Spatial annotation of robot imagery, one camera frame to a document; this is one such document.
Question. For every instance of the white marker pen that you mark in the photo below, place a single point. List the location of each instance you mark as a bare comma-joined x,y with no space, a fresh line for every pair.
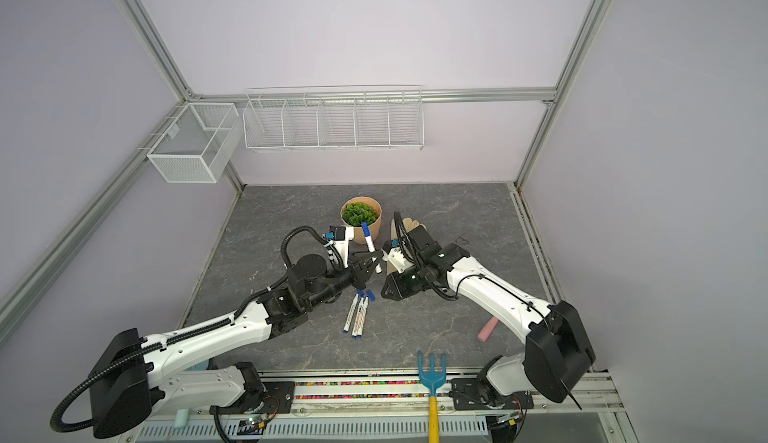
360,318
351,314
369,242

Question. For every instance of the beige work glove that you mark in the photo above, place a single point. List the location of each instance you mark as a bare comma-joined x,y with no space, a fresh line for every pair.
408,227

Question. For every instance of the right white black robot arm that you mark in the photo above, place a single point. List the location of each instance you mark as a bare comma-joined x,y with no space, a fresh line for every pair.
557,350

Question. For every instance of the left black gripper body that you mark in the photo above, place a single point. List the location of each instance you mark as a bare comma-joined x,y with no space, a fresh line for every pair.
338,279

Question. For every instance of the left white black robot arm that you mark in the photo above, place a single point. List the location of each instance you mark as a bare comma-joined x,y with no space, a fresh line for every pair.
137,377

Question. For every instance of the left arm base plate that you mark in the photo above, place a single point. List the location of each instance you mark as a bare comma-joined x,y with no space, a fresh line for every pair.
275,397

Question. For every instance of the green artificial plant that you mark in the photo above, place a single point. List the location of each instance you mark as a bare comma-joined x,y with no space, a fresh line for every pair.
358,213

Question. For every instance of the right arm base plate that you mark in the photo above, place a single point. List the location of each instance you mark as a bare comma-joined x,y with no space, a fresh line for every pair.
473,394

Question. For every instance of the small white mesh basket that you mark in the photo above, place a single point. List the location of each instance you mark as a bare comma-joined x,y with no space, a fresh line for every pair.
198,143

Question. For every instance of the teal garden fork yellow handle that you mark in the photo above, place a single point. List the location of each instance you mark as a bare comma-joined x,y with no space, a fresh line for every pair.
432,379

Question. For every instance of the long white wire shelf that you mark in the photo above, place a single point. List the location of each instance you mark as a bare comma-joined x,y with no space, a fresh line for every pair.
334,117

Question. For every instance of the beige plant pot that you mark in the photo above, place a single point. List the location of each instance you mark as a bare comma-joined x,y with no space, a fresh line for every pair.
375,228

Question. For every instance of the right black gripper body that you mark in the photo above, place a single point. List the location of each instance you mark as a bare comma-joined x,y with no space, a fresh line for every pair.
412,280

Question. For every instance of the pink chalk block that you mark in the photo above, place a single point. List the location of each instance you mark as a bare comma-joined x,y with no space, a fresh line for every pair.
487,329

